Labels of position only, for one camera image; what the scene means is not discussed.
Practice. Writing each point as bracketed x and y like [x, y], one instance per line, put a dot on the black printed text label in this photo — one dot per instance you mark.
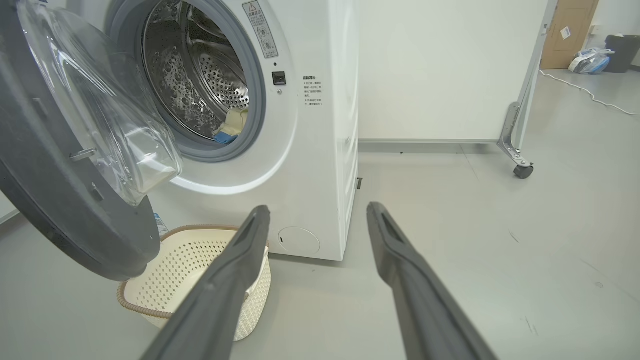
[312, 91]

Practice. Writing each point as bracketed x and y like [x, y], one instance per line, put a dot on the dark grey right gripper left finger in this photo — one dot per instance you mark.
[215, 300]

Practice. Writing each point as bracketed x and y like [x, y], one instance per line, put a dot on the round washing machine door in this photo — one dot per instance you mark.
[45, 190]

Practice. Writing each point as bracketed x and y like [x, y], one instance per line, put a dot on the cream perforated laundry basket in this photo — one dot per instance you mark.
[170, 280]

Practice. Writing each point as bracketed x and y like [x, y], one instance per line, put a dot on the brown wooden door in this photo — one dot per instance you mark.
[575, 50]

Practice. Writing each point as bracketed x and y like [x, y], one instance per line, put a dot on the white front-load washing machine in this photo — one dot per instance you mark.
[310, 165]

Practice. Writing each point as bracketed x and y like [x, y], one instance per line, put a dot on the warning sticker with triangle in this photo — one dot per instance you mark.
[260, 30]

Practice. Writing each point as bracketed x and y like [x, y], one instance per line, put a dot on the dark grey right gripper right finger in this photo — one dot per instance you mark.
[430, 310]

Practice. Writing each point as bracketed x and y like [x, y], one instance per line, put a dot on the white paper note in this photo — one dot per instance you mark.
[565, 33]

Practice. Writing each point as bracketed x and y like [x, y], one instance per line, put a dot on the white rolling partition panel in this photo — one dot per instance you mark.
[440, 70]

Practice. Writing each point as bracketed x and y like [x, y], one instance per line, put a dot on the round filter cover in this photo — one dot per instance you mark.
[299, 240]

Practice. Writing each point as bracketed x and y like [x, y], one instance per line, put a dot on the black caster wheel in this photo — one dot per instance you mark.
[523, 171]

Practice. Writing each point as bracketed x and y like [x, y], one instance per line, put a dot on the pale yellow garment blue trim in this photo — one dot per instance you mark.
[235, 125]

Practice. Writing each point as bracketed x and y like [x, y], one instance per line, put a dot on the perforated steel washer drum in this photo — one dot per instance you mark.
[200, 75]

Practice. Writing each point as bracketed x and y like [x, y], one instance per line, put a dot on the black trash bin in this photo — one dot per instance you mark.
[625, 52]

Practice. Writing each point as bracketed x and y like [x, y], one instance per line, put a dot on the clear plastic bag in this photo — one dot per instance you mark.
[591, 61]

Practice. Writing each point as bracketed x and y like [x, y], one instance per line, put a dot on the small blue white sticker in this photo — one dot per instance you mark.
[160, 225]

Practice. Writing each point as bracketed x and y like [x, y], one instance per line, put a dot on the grey rubber door gasket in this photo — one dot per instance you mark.
[256, 110]

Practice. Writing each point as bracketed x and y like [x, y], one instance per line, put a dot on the black door lock socket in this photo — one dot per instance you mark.
[279, 78]

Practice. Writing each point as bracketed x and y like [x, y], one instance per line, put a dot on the small dark side clip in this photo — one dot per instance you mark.
[359, 183]

